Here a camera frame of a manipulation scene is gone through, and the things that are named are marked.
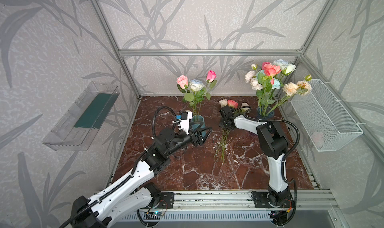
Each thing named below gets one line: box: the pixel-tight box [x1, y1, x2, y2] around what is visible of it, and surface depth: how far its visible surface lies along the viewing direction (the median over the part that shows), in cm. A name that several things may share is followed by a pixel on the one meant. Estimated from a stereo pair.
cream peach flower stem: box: [266, 74, 312, 116], surface depth 75 cm
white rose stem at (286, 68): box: [273, 59, 296, 79], surface depth 76 cm
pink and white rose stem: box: [176, 74, 205, 116], surface depth 72 cm
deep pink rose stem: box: [198, 70, 217, 116], surface depth 75 cm
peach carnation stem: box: [244, 64, 263, 91], surface depth 80 cm
